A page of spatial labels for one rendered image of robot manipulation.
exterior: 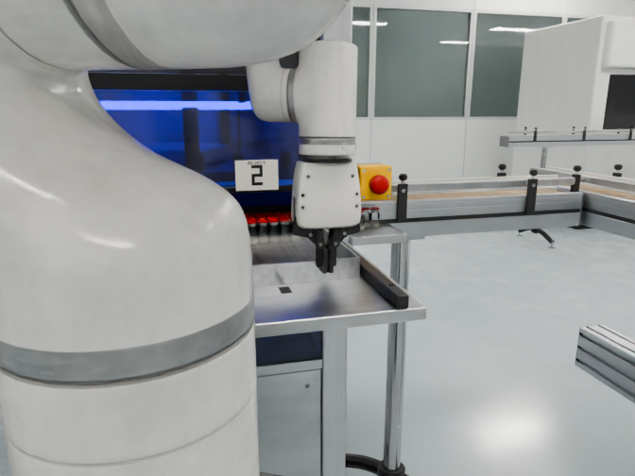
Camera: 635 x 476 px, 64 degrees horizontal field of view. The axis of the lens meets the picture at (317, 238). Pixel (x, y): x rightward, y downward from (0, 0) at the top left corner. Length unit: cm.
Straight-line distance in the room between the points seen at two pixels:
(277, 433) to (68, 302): 106
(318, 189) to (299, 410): 63
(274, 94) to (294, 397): 71
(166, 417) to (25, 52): 16
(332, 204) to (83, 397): 57
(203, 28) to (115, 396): 14
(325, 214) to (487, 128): 595
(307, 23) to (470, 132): 634
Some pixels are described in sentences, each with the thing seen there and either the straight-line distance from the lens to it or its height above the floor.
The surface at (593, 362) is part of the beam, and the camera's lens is 162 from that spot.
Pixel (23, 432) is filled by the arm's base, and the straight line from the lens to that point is 25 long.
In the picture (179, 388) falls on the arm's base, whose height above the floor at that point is 104.
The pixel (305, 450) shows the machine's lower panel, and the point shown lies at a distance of 129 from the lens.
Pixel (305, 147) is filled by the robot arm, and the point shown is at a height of 109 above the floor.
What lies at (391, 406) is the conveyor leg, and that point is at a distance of 149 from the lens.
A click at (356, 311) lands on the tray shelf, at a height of 88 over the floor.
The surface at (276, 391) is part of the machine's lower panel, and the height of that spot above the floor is 54.
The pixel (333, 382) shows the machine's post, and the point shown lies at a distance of 121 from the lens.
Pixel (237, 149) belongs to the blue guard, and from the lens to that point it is 101.
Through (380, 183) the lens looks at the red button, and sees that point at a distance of 105.
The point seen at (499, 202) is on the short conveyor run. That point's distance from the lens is 137.
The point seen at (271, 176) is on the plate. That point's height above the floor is 102.
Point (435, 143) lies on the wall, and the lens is 632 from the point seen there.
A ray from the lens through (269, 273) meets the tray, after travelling 79.
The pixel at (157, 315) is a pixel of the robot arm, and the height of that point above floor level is 107.
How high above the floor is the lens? 115
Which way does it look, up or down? 14 degrees down
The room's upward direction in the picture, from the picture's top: straight up
